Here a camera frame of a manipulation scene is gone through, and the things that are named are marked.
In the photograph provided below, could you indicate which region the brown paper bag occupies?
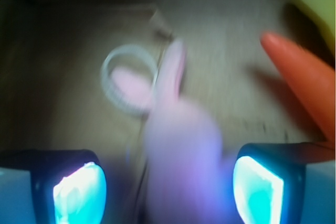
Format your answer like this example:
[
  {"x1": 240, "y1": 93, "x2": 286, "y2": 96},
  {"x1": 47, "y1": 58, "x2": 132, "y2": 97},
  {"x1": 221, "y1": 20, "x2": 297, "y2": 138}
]
[{"x1": 1, "y1": 0, "x2": 328, "y2": 223}]

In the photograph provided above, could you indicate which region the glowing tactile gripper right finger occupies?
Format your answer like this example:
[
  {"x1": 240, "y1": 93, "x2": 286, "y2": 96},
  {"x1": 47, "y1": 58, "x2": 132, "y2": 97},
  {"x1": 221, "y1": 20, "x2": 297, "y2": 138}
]
[{"x1": 233, "y1": 142, "x2": 335, "y2": 223}]

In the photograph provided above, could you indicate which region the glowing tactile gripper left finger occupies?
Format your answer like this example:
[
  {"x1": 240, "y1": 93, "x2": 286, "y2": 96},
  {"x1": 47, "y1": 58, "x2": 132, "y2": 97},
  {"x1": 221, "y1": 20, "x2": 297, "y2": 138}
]
[{"x1": 1, "y1": 150, "x2": 107, "y2": 223}]

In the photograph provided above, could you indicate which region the orange plastic carrot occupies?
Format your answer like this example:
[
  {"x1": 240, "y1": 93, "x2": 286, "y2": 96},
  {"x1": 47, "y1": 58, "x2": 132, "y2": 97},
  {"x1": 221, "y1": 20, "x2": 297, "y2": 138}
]
[{"x1": 260, "y1": 32, "x2": 335, "y2": 142}]

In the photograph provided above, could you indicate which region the pink plush bunny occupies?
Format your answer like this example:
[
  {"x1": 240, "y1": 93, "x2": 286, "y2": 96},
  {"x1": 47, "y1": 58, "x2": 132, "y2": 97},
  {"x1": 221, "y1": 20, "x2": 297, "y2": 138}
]
[{"x1": 100, "y1": 40, "x2": 225, "y2": 223}]

